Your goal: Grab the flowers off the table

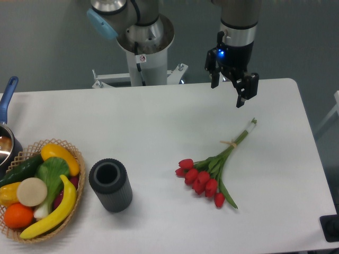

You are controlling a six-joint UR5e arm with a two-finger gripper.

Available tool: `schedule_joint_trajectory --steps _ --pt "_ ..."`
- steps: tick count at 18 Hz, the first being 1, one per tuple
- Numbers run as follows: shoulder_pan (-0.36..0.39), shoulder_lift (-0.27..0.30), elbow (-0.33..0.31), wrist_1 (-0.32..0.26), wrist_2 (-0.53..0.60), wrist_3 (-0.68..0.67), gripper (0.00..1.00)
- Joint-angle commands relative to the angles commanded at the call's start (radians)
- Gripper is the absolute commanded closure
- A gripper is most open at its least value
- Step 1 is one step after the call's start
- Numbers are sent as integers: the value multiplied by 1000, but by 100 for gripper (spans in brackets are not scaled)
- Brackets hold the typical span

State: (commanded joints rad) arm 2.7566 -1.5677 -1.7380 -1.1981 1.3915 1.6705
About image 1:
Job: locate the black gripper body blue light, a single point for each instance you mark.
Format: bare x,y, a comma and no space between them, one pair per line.
232,60

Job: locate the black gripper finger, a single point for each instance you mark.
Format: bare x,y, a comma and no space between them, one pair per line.
246,85
211,67

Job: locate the red tulip bouquet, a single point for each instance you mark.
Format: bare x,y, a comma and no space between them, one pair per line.
205,176

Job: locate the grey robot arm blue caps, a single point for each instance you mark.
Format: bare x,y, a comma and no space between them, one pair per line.
111,18

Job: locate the dark grey ribbed vase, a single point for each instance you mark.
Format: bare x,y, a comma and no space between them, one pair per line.
109,180

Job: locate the black device at table edge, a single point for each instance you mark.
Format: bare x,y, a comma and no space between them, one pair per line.
329,225

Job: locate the dark red fruit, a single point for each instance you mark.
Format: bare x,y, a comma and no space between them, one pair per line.
74,180

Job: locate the yellow squash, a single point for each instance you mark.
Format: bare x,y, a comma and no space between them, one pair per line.
55,150

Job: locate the green bok choy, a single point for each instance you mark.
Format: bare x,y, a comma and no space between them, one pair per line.
49,172

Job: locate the yellow banana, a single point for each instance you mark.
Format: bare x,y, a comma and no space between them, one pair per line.
57,216

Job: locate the green cucumber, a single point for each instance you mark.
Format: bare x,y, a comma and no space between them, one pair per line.
24,170

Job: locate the beige round disc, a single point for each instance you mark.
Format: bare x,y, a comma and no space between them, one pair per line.
31,192

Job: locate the yellow bell pepper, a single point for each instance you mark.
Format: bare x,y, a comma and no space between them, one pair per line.
8,194

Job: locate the orange fruit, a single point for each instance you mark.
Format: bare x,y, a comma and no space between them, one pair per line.
18,216

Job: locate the woven wicker basket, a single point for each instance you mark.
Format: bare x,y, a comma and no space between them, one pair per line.
25,154

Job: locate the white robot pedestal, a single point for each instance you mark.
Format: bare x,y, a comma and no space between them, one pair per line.
146,53

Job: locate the white frame at right edge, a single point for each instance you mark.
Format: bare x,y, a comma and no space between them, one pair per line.
328,120

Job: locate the blue handled saucepan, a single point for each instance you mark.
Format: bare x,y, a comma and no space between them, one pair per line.
10,146

